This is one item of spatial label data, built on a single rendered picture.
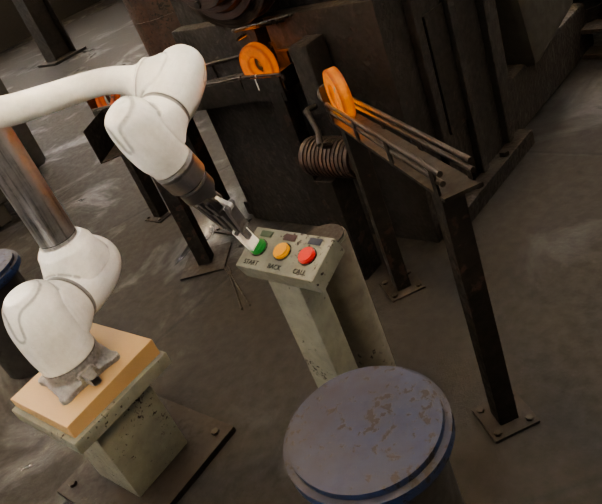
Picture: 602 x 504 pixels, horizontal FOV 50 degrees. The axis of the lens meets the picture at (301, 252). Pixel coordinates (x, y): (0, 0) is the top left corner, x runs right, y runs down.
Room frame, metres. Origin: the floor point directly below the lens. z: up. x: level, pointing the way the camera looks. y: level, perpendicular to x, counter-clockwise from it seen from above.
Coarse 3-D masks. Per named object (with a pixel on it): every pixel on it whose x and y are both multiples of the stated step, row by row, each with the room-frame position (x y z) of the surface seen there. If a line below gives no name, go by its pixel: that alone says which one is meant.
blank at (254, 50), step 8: (248, 48) 2.22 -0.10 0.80; (256, 48) 2.19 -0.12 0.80; (264, 48) 2.19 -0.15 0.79; (240, 56) 2.27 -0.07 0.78; (248, 56) 2.23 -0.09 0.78; (256, 56) 2.20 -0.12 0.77; (264, 56) 2.17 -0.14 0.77; (272, 56) 2.18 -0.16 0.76; (240, 64) 2.28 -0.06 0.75; (248, 64) 2.25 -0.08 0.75; (264, 64) 2.19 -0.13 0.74; (272, 64) 2.17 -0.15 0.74; (248, 72) 2.26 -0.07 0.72; (256, 72) 2.25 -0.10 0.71; (264, 72) 2.20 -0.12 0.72; (272, 72) 2.17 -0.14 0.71
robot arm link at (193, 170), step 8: (192, 152) 1.24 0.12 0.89; (192, 160) 1.21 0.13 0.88; (184, 168) 1.20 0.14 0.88; (192, 168) 1.21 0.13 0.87; (200, 168) 1.22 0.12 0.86; (176, 176) 1.19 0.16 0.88; (184, 176) 1.19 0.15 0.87; (192, 176) 1.20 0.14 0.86; (200, 176) 1.21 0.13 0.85; (168, 184) 1.20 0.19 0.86; (176, 184) 1.20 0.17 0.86; (184, 184) 1.20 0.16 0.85; (192, 184) 1.20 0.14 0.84; (176, 192) 1.21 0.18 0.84; (184, 192) 1.20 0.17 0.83
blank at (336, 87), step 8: (328, 72) 1.72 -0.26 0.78; (336, 72) 1.71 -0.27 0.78; (328, 80) 1.74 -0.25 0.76; (336, 80) 1.69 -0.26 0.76; (344, 80) 1.69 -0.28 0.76; (328, 88) 1.77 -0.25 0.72; (336, 88) 1.68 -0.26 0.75; (344, 88) 1.67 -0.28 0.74; (328, 96) 1.81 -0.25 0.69; (336, 96) 1.70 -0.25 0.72; (344, 96) 1.67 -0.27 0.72; (336, 104) 1.76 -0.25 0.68; (344, 104) 1.66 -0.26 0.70; (352, 104) 1.67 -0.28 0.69; (344, 112) 1.67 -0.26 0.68; (352, 112) 1.68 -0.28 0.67
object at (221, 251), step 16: (96, 128) 2.48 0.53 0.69; (96, 144) 2.42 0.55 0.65; (112, 144) 2.52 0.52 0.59; (160, 192) 2.42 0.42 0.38; (176, 208) 2.41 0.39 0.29; (192, 224) 2.41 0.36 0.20; (192, 240) 2.41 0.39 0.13; (192, 256) 2.52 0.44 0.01; (208, 256) 2.40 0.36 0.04; (224, 256) 2.41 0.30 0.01; (192, 272) 2.39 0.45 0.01; (208, 272) 2.34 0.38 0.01
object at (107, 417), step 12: (156, 360) 1.40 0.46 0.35; (168, 360) 1.42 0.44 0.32; (144, 372) 1.37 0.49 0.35; (156, 372) 1.39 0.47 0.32; (132, 384) 1.35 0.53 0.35; (144, 384) 1.36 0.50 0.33; (120, 396) 1.32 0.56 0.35; (132, 396) 1.33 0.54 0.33; (108, 408) 1.29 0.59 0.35; (120, 408) 1.30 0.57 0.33; (24, 420) 1.42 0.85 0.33; (36, 420) 1.36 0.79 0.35; (96, 420) 1.27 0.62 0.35; (108, 420) 1.28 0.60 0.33; (48, 432) 1.31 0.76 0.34; (60, 432) 1.28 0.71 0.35; (84, 432) 1.24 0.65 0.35; (96, 432) 1.25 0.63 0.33; (72, 444) 1.22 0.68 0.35; (84, 444) 1.23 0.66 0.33
